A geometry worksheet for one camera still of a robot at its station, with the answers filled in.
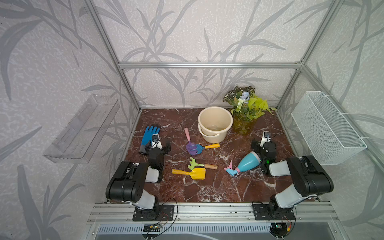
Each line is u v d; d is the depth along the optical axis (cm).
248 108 94
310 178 45
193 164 90
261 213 72
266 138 79
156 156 69
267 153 71
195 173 86
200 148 96
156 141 76
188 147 97
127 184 45
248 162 84
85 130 71
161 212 73
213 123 105
